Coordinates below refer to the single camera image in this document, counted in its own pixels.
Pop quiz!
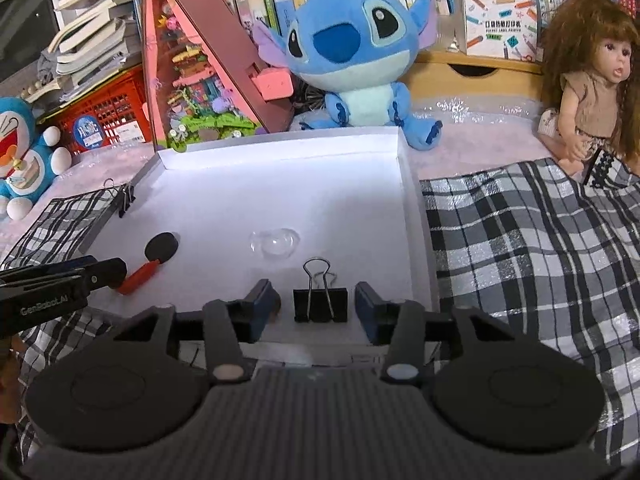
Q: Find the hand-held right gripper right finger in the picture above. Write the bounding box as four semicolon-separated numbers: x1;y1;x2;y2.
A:
354;281;523;386

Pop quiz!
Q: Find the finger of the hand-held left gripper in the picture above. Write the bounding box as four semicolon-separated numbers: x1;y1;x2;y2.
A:
0;255;99;282
70;258;129;293

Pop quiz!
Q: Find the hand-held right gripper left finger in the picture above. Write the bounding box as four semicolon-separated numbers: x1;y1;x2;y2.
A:
112;279;282;386

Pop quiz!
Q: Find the orange red plastic wedge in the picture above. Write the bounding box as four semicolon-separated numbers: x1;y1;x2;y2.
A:
116;260;164;295

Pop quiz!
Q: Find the black binder clip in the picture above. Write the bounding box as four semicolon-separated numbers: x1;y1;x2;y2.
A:
292;257;350;324
104;179;137;219

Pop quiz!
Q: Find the black round cap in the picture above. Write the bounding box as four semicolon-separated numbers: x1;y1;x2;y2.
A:
144;232;180;264

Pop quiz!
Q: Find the white cardboard box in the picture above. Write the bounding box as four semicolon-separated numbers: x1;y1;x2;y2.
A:
82;126;442;363

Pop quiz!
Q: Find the clear plastic dome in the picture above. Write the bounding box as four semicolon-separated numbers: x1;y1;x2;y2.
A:
250;228;300;260

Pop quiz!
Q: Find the blue cat plush toy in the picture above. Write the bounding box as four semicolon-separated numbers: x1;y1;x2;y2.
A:
0;97;74;222

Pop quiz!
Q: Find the red plastic crate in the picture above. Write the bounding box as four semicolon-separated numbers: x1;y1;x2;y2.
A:
42;66;152;157

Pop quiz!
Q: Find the black white plaid blanket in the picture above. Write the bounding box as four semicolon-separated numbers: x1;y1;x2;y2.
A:
0;157;640;476

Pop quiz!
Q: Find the grey cloth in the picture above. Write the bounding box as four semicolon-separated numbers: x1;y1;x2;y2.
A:
37;45;64;82

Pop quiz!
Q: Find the stack of magazines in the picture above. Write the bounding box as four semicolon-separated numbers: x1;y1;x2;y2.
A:
50;0;167;92

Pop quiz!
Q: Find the grey framed dark screen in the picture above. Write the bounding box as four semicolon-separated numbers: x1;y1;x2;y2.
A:
0;0;63;84

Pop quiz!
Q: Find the wooden drawer box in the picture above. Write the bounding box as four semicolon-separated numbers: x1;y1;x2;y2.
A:
407;50;546;107

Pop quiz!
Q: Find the pink triangular brick display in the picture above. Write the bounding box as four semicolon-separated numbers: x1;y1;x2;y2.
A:
141;0;297;154

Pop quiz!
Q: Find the blue alien plush toy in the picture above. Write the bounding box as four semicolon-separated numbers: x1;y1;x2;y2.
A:
252;0;444;152

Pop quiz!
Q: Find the white printed carton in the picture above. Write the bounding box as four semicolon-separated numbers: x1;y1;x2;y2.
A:
460;0;544;62

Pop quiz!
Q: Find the long-haired doll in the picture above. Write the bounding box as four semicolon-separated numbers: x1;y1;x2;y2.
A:
537;0;640;189

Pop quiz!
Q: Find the white bead string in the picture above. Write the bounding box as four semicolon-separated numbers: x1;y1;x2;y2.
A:
22;77;57;102

